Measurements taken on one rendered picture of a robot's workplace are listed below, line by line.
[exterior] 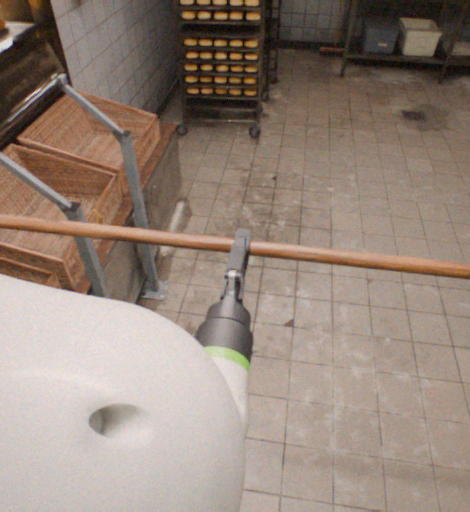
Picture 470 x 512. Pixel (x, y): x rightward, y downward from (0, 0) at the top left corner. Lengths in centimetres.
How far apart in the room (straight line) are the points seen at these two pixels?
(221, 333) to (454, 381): 173
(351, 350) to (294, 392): 37
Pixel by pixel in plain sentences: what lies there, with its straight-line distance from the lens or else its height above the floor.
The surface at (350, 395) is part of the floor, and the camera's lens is 203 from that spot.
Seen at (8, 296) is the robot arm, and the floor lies 164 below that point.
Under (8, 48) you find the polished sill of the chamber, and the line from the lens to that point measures 217.
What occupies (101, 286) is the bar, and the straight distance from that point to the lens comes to 162.
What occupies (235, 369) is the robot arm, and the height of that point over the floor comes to 123.
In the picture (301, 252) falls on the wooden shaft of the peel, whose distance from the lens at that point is 80.
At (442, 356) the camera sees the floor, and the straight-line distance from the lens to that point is 230.
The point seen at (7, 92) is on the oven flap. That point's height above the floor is 102.
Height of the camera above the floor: 175
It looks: 44 degrees down
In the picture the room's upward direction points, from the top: straight up
